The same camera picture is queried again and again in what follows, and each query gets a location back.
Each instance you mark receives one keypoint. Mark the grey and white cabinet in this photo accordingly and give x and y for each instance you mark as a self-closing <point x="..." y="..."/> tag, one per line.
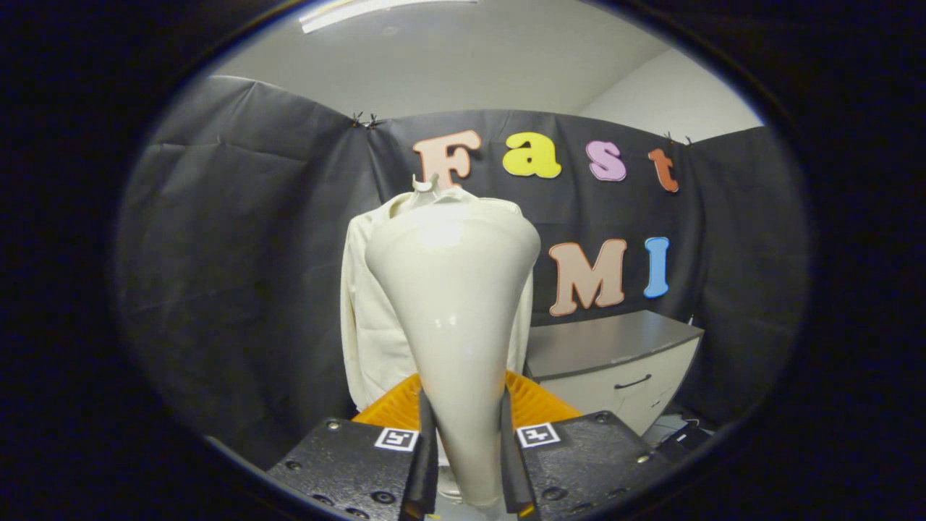
<point x="608" y="336"/>

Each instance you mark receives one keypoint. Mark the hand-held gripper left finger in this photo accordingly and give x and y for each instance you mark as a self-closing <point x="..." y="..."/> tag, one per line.
<point x="427" y="474"/>

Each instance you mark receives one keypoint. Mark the white clothes hanger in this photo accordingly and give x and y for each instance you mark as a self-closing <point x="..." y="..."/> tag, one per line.
<point x="425" y="184"/>

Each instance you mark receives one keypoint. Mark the cream button-up shirt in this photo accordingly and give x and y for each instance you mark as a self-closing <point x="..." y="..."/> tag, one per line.
<point x="362" y="325"/>

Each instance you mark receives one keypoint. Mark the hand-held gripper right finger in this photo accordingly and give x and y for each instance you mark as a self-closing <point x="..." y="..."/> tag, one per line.
<point x="512" y="474"/>

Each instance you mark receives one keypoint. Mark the white garment steamer head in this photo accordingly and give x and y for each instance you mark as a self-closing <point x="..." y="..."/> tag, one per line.
<point x="456" y="289"/>

